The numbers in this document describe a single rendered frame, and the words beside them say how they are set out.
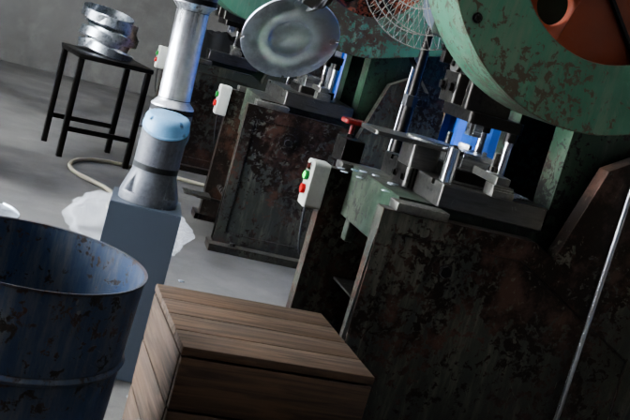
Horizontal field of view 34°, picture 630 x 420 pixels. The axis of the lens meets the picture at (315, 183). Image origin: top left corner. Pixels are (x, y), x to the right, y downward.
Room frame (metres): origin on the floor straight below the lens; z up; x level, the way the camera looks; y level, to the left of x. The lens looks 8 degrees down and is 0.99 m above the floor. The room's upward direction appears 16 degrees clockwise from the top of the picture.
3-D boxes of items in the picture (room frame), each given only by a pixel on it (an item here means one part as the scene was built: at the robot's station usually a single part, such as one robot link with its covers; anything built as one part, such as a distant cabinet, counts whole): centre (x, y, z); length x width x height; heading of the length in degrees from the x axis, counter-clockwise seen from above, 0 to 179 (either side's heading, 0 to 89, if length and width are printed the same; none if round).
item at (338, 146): (2.97, -0.07, 0.62); 0.10 x 0.06 x 0.20; 18
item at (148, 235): (2.54, 0.40, 0.23); 0.18 x 0.18 x 0.45; 10
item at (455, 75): (2.74, -0.34, 1.04); 0.17 x 0.15 x 0.30; 108
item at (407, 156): (2.69, -0.21, 0.72); 0.25 x 0.14 x 0.14; 108
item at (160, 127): (2.55, 0.40, 0.62); 0.13 x 0.12 x 0.14; 7
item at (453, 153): (2.54, -0.31, 0.75); 0.03 x 0.03 x 0.10; 18
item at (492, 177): (2.59, -0.43, 0.76); 0.17 x 0.06 x 0.10; 18
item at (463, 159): (2.75, -0.38, 0.76); 0.15 x 0.09 x 0.05; 18
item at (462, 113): (2.75, -0.39, 0.86); 0.20 x 0.16 x 0.05; 18
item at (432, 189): (2.75, -0.38, 0.68); 0.45 x 0.30 x 0.06; 18
